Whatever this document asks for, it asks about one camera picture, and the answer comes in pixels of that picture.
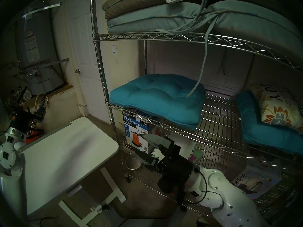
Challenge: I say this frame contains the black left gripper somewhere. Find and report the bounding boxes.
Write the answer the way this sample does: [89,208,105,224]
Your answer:
[9,87,48,136]

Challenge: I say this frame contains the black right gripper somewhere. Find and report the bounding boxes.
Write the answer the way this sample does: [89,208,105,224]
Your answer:
[134,134,194,196]

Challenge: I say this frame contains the teal tufted seat cushion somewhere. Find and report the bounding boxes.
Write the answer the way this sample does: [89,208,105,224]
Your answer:
[109,74,206,131]
[236,90,303,156]

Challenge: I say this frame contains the light blue chair cushion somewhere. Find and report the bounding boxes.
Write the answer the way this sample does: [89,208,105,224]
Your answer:
[187,0,303,98]
[106,2,211,35]

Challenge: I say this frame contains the taupe chair cushion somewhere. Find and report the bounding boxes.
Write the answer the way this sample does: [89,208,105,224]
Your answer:
[102,0,206,19]

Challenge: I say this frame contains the striped candy cane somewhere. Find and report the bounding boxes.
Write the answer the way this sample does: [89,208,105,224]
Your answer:
[35,93,49,107]

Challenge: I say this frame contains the clear glass bowl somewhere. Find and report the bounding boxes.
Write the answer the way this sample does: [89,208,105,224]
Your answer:
[125,155,142,170]

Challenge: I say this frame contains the utility pump cardboard box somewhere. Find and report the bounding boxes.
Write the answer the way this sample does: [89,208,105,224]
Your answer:
[122,112,164,155]

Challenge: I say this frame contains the white zigzag edged paper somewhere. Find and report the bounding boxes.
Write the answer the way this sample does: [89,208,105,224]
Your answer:
[152,132,197,163]

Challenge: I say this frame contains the orange plastic bucket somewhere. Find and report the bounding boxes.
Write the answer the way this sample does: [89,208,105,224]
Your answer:
[26,131,42,144]

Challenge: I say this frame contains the green paper sheet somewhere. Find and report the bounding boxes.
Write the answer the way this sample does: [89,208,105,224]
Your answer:
[188,147,204,164]

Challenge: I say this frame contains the grey water heater tank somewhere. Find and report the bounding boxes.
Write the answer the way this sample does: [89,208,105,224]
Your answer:
[17,7,65,95]

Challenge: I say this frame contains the white rolling overbed table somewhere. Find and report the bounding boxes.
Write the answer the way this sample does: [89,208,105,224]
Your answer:
[20,117,127,227]

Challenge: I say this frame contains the white panel door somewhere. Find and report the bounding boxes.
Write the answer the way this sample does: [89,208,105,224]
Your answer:
[67,0,111,124]

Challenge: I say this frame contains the white window blinds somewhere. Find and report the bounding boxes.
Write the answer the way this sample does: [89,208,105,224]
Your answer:
[147,41,252,97]

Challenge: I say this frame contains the floor lamp cardboard box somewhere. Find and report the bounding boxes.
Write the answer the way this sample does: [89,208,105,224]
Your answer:
[231,164,300,211]

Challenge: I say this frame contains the floral print throw pillow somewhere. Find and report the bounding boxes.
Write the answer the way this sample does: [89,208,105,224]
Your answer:
[249,83,303,135]

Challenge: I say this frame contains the metal heater strap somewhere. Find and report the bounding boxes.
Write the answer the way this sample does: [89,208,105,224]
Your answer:
[13,59,70,76]
[21,2,62,17]

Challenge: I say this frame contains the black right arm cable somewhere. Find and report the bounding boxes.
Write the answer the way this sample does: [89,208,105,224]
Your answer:
[183,167,208,205]

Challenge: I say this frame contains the chrome wire shelving rack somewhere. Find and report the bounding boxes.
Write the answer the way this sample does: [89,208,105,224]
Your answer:
[89,0,303,220]

